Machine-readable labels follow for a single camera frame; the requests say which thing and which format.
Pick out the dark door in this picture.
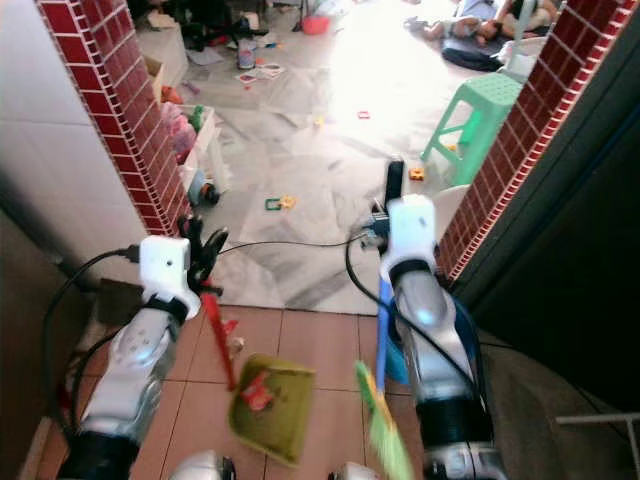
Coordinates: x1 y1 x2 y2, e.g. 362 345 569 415
452 45 640 401

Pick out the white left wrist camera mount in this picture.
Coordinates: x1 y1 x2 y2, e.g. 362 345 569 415
139 236 201 319

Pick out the black bag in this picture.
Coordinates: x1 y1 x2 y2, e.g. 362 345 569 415
440 37 506 73

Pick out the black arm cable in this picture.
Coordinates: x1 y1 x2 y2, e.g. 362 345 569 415
344 232 481 401
42 244 145 441

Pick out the red plastic basin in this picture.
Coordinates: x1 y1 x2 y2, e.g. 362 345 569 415
301 13 333 36

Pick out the grey bottle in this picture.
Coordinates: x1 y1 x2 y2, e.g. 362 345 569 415
237 38 257 71

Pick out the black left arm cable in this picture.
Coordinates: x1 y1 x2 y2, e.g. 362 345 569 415
42 244 145 441

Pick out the green broom with blue handle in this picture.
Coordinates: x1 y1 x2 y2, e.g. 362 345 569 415
352 276 417 480

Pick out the brown cabinet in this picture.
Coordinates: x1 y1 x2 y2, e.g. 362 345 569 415
0 205 61 480

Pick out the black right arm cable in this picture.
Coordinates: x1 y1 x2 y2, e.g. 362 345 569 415
344 232 481 401

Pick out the silver right robot knee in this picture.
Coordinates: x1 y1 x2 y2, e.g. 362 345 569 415
328 462 381 480

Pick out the green plastic stool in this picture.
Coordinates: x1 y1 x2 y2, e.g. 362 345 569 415
421 72 527 191

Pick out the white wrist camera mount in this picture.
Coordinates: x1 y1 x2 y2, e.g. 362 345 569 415
384 194 438 283
139 236 201 319

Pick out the silver left robot knee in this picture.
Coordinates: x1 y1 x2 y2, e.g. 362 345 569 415
168 450 237 480

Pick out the person lying down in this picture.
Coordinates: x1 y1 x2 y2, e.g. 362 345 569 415
420 0 561 43

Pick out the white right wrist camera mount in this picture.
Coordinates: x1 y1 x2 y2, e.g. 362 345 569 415
384 194 438 283

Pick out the thin black cable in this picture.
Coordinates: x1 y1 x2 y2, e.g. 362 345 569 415
222 236 367 253

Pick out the white toy cart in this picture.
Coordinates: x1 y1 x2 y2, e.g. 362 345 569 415
160 88 229 209

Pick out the green dustpan with red handle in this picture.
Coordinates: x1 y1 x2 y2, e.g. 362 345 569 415
200 290 317 467

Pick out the silver robot knee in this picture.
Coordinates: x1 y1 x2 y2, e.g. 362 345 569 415
328 462 381 480
168 450 237 480

